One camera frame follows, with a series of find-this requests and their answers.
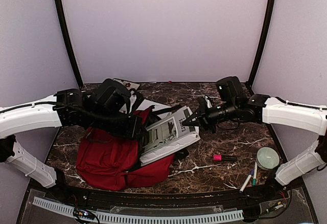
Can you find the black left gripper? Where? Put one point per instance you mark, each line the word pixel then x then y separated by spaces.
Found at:
pixel 137 122

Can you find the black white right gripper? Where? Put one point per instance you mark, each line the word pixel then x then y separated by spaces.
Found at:
pixel 202 115

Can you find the grey ianra magazine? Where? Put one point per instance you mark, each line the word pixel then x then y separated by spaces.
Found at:
pixel 174 120

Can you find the red student backpack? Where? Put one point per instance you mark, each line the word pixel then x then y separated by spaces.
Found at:
pixel 112 163

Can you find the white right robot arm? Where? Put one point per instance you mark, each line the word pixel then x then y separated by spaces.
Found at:
pixel 284 115

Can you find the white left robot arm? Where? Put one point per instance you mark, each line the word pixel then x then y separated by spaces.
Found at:
pixel 62 109

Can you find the square floral ceramic plate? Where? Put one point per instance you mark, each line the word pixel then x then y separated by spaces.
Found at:
pixel 128 84

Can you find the pink black highlighter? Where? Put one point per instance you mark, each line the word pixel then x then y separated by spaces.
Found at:
pixel 228 158

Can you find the white blue marker pen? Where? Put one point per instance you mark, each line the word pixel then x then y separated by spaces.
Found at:
pixel 245 183

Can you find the round glass jar lid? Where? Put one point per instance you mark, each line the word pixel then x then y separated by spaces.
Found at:
pixel 267 158

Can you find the white teal marker pen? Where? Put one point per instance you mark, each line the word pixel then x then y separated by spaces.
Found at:
pixel 255 174

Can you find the grey slotted cable duct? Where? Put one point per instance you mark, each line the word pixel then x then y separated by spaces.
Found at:
pixel 141 215

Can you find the black front frame rail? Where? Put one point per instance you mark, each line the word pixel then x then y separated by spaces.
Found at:
pixel 293 205

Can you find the black left frame post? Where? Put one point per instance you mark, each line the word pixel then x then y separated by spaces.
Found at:
pixel 68 43

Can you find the black frame post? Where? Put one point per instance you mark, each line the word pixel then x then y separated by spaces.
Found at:
pixel 261 43
pixel 68 43

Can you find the black right frame post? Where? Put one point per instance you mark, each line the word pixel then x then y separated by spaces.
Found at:
pixel 261 43

